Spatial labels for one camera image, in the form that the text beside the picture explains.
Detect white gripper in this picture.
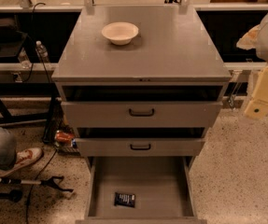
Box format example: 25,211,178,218
244,65,268,119

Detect dark blue snack bar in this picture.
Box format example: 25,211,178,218
114,192,135,207

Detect grey middle drawer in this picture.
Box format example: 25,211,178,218
75,127,205,157

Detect grey drawer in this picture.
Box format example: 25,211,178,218
76,157,207,224
75,127,205,157
63,86,221,128

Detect grey drawer cabinet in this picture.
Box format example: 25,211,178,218
50,4,233,224

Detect grey bottom drawer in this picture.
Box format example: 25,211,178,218
76,157,207,224

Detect grey top drawer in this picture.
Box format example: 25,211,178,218
63,86,221,128

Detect orange snack bag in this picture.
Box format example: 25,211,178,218
54,131,75,143

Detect black reacher grabber tool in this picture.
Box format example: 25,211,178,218
0,176,74,192

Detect clear water bottle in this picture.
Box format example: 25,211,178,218
18,49,32,69
36,41,50,63

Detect white and orange sneaker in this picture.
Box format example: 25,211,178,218
0,147,44,177

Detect black metal stand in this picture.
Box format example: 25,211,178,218
0,81,59,144

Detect black middle drawer handle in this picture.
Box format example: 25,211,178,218
130,144,151,151

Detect black drawer handle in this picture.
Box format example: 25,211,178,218
128,108,155,117
130,144,151,151

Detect black top drawer handle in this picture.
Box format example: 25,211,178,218
128,108,155,117

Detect black floor cable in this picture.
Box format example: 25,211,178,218
25,148,59,224

